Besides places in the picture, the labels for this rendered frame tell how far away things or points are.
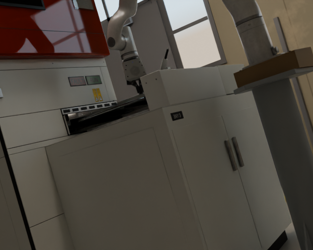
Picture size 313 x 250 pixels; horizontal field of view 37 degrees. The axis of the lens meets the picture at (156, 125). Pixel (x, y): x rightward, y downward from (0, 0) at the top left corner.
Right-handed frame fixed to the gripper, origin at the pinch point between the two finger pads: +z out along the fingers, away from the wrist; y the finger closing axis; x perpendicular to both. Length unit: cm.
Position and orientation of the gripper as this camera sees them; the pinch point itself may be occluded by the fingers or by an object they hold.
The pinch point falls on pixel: (139, 90)
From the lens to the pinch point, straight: 228.5
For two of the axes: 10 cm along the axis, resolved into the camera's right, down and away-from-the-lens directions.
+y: 9.5, -2.8, 1.7
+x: -1.6, 0.8, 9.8
